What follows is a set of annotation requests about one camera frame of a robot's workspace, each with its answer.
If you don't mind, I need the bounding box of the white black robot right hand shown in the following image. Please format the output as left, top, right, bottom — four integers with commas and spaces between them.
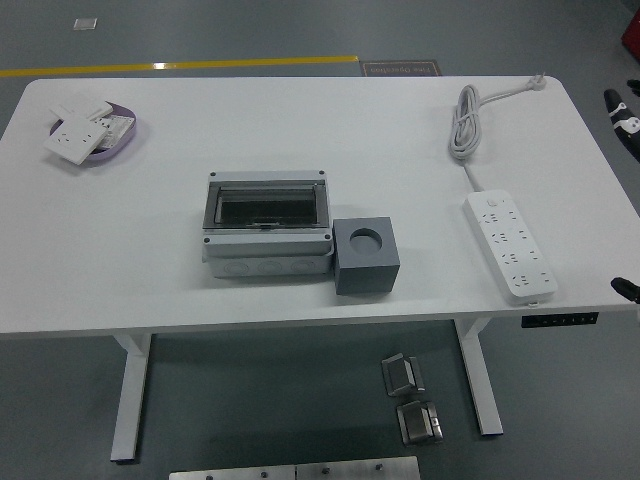
603, 77, 640, 304

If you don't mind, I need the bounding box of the grey junction box clear lid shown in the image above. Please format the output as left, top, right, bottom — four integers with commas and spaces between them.
200, 170, 336, 279

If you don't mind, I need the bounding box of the grey cube with round hole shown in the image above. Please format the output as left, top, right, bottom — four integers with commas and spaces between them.
331, 215, 403, 297

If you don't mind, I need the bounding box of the red object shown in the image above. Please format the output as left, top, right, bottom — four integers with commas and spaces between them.
618, 8, 640, 52

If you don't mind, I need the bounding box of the white power strip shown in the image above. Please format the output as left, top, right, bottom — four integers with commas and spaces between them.
460, 188, 559, 308

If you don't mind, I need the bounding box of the brown floor sign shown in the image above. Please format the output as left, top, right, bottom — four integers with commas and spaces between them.
360, 60, 444, 79

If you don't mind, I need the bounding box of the small metal block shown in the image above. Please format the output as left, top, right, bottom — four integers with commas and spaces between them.
395, 399, 445, 447
380, 352, 427, 398

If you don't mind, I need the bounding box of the yellow floor tape line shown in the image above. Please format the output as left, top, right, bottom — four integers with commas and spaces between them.
0, 54, 361, 79

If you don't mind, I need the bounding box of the grey metal plate with screws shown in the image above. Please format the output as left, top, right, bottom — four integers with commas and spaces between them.
168, 455, 422, 480

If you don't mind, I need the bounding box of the purple oval tray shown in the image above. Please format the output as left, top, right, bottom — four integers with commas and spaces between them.
48, 102, 138, 162

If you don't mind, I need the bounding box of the white labelled socket panel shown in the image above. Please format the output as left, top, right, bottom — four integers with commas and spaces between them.
94, 114, 135, 150

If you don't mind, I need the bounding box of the white power cord with plug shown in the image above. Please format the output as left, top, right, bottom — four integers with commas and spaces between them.
447, 74, 549, 193

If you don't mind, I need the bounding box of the white wall switch panel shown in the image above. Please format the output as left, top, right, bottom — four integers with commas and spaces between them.
49, 94, 115, 122

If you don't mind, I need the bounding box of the white wall socket panel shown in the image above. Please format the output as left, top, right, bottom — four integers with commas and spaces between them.
42, 113, 110, 166

